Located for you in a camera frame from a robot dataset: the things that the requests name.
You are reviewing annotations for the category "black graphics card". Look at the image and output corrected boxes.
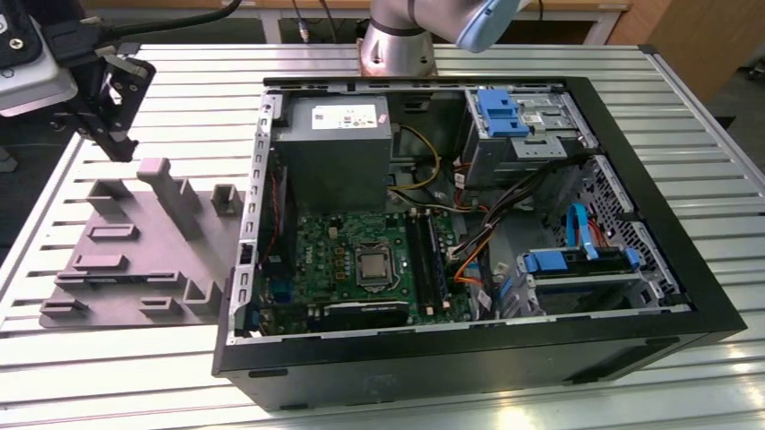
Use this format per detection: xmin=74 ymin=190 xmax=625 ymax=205
xmin=307 ymin=299 xmax=412 ymax=332

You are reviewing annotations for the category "silver CPU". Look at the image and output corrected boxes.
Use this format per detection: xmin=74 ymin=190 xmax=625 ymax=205
xmin=358 ymin=253 xmax=389 ymax=281

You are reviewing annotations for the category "orange wire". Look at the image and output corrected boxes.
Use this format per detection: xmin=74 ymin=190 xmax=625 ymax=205
xmin=452 ymin=250 xmax=485 ymax=286

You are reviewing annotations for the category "black CPU socket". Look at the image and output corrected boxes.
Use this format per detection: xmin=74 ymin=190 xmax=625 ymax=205
xmin=351 ymin=241 xmax=401 ymax=295

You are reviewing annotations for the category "black RAM slot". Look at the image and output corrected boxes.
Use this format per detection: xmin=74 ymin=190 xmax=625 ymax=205
xmin=406 ymin=210 xmax=437 ymax=314

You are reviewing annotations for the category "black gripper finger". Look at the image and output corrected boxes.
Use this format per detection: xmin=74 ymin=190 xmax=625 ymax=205
xmin=76 ymin=56 xmax=157 ymax=163

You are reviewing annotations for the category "hard disk in blue carrier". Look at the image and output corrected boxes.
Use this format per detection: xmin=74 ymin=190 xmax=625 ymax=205
xmin=517 ymin=248 xmax=641 ymax=277

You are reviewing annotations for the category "blue drive latch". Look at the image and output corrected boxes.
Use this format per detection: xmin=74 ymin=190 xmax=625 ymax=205
xmin=476 ymin=89 xmax=532 ymax=139

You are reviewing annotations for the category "yellow wire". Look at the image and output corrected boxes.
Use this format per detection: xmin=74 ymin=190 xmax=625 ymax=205
xmin=388 ymin=125 xmax=444 ymax=198

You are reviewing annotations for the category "metal drive cage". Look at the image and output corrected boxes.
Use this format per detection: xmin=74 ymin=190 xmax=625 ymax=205
xmin=462 ymin=87 xmax=600 ymax=189

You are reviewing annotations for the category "wooden cabinet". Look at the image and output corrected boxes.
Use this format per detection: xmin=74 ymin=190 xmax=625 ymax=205
xmin=609 ymin=0 xmax=765 ymax=104

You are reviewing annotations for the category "grey parts rack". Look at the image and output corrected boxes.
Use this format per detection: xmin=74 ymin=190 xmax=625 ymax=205
xmin=39 ymin=157 xmax=247 ymax=331

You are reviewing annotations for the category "wooden desk white frame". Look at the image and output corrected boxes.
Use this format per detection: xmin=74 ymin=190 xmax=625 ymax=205
xmin=202 ymin=0 xmax=635 ymax=46

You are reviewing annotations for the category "green motherboard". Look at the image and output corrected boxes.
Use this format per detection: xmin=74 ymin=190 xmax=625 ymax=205
xmin=257 ymin=210 xmax=480 ymax=335

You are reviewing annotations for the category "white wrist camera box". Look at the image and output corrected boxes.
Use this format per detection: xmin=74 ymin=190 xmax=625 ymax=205
xmin=0 ymin=0 xmax=79 ymax=117

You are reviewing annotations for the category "black open PC case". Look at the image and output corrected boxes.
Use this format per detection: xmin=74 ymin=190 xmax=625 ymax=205
xmin=211 ymin=75 xmax=748 ymax=411

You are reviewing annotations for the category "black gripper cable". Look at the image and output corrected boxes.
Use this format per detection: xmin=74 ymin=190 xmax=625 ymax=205
xmin=88 ymin=0 xmax=245 ymax=41

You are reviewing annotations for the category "grey power supply unit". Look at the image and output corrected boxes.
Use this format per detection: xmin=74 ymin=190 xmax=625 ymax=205
xmin=273 ymin=96 xmax=396 ymax=216

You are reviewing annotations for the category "black cable bundle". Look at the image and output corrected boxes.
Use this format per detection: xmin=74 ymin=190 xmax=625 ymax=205
xmin=448 ymin=154 xmax=590 ymax=263

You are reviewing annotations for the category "blue flat wire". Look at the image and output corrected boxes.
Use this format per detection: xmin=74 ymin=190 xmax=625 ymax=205
xmin=565 ymin=203 xmax=602 ymax=261

